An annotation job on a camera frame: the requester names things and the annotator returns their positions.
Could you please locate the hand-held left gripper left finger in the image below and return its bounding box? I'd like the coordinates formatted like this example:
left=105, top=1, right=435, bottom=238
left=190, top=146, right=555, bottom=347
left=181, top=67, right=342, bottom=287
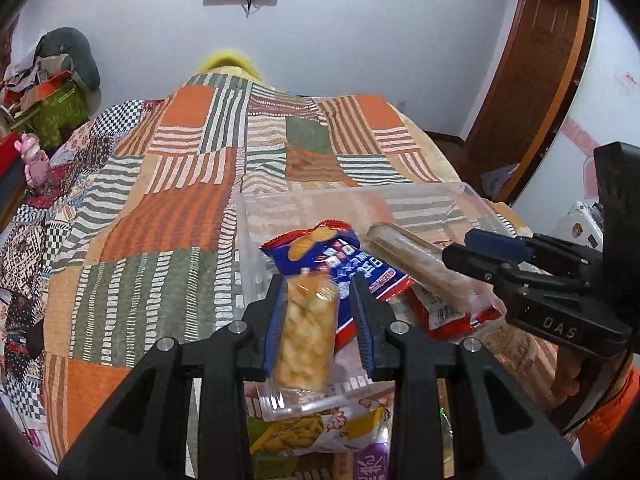
left=57, top=275, right=288, bottom=480

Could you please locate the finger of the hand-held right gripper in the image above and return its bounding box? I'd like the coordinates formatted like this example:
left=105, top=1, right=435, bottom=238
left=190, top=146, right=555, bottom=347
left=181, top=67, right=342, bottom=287
left=441, top=242, right=593, bottom=306
left=464, top=229, right=603, bottom=273

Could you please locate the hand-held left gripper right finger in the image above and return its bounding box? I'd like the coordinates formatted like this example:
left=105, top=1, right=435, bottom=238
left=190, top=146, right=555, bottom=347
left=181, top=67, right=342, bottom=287
left=348, top=275, right=583, bottom=480

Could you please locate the clear packet of yellow puffs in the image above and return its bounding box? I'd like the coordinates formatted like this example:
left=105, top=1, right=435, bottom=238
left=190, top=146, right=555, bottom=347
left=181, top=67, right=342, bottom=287
left=270, top=269, right=341, bottom=395

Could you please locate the long clear cracker roll packet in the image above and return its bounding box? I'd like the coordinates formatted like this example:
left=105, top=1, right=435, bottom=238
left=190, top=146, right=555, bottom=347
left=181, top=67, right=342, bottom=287
left=367, top=221, right=493, bottom=313

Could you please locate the clear plastic bin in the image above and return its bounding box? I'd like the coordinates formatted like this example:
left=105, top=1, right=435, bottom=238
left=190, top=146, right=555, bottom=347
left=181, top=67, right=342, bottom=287
left=234, top=181, right=518, bottom=422

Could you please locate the person's right hand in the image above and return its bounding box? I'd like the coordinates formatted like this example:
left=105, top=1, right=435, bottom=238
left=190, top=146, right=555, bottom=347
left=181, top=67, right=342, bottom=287
left=551, top=347, right=583, bottom=413

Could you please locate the grey cloth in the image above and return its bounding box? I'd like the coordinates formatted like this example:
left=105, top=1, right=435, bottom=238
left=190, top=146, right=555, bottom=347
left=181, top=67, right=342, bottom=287
left=480, top=162, right=521, bottom=201

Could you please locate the red snack packet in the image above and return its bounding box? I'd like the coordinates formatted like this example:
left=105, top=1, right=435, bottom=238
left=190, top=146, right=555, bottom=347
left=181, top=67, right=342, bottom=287
left=400, top=285, right=503, bottom=341

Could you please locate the blue and red snack bag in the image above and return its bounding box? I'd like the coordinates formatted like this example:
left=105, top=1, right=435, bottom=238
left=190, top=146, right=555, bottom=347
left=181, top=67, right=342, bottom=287
left=260, top=220, right=416, bottom=353

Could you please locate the white stickered appliance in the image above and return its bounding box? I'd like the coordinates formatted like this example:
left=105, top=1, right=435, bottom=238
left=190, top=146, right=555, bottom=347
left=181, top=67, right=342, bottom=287
left=550, top=200, right=606, bottom=251

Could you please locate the yellow fries snack packet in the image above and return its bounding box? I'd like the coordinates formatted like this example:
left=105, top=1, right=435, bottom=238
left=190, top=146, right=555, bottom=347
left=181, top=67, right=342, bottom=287
left=248, top=405, right=391, bottom=456

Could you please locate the purple snack packet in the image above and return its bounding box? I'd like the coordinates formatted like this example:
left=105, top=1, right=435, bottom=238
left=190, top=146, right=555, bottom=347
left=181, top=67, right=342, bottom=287
left=352, top=442, right=393, bottom=480

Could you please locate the patchwork striped blanket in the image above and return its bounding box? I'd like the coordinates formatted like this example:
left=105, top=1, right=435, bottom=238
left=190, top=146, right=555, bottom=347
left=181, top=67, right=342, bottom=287
left=0, top=72, right=531, bottom=480

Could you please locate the brown wooden door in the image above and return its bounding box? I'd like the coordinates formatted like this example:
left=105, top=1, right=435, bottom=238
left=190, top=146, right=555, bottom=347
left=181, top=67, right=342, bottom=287
left=462, top=0, right=598, bottom=206

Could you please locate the yellow padded tube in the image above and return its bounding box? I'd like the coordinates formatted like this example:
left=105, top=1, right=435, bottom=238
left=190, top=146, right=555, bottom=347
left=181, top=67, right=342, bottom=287
left=197, top=49, right=263, bottom=81

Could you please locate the pink toy figure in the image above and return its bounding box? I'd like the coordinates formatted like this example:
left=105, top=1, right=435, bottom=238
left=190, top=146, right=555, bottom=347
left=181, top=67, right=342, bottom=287
left=17, top=133, right=51, bottom=193

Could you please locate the red box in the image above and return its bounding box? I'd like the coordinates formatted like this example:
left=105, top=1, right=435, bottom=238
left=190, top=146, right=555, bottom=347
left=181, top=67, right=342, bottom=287
left=0, top=132, right=31, bottom=186

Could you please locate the orange box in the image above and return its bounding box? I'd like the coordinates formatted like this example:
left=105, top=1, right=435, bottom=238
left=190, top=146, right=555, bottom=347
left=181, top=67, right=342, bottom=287
left=30, top=70, right=76, bottom=103

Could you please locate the pile of clothes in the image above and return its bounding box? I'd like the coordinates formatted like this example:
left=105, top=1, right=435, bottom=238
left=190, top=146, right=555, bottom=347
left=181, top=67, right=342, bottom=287
left=0, top=52, right=51, bottom=106

